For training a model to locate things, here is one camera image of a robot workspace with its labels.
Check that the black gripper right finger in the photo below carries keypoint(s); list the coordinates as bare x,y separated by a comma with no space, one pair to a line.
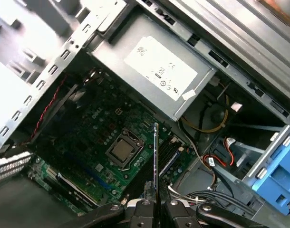
176,216

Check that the grey power supply unit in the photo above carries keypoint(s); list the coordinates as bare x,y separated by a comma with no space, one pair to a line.
135,35

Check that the grey metal drive cage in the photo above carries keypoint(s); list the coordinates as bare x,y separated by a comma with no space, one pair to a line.
266,156

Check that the RAM stick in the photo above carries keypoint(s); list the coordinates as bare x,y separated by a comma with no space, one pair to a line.
156,154

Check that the black graphics card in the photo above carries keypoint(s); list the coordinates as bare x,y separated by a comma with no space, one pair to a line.
28,204

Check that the blue drive bay bracket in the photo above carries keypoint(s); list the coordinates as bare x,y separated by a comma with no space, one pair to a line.
275,180

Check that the black PC case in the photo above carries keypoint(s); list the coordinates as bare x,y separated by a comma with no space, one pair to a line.
71,45

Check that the green motherboard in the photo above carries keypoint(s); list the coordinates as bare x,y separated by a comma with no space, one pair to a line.
92,133

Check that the CPU socket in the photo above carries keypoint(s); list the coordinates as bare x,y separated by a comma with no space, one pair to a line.
109,152

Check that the silver CPU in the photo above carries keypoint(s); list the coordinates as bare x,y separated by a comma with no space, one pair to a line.
122,149

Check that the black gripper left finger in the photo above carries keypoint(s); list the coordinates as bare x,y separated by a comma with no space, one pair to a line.
142,216

